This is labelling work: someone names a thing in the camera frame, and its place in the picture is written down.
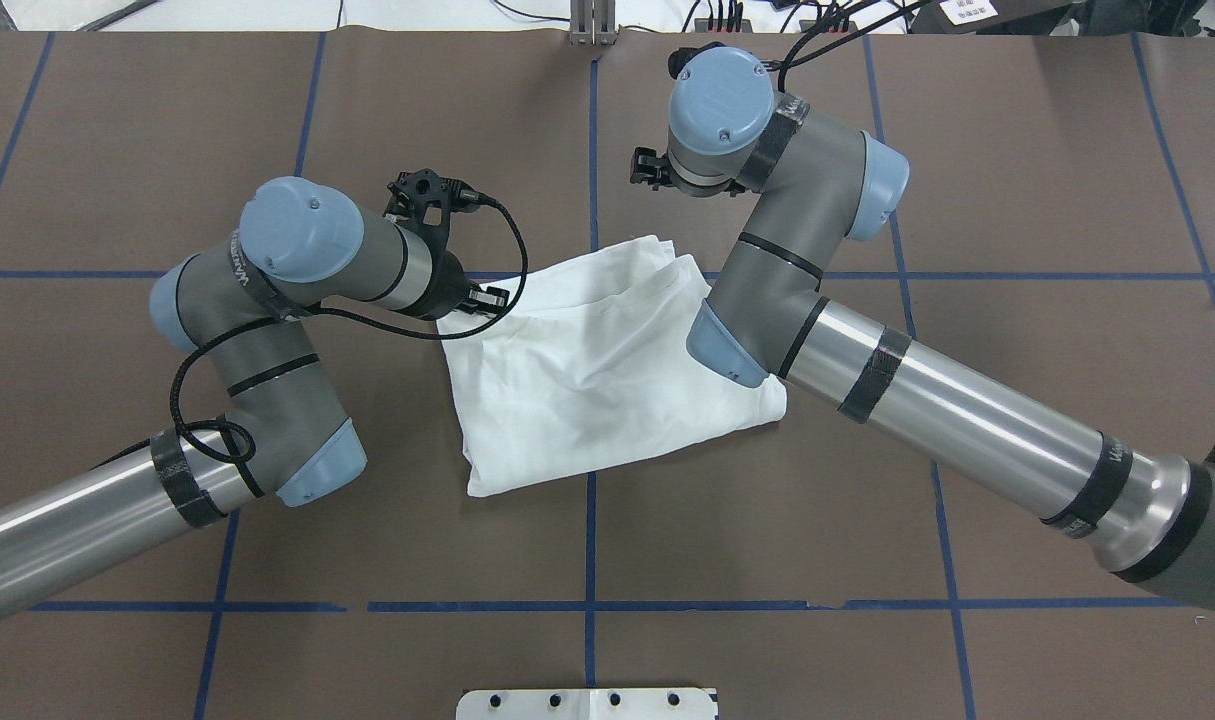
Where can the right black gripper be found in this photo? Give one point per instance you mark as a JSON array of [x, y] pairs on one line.
[[650, 168]]

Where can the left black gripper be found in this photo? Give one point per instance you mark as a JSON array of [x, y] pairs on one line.
[[450, 283]]

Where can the white long-sleeve printed shirt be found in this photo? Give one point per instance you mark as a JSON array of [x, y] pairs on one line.
[[590, 371]]

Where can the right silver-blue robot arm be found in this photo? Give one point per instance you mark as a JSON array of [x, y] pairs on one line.
[[1149, 519]]

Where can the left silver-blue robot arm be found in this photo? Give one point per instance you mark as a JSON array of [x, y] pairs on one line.
[[252, 411]]

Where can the white central mounting column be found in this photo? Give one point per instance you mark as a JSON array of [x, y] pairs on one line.
[[590, 703]]

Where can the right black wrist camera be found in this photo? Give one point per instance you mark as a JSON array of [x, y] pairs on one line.
[[679, 59]]

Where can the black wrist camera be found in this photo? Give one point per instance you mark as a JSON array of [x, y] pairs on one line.
[[679, 59], [424, 202]]

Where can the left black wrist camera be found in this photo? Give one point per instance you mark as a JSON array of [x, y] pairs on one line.
[[424, 202]]

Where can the aluminium frame post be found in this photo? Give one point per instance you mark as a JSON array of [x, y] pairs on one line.
[[593, 23]]

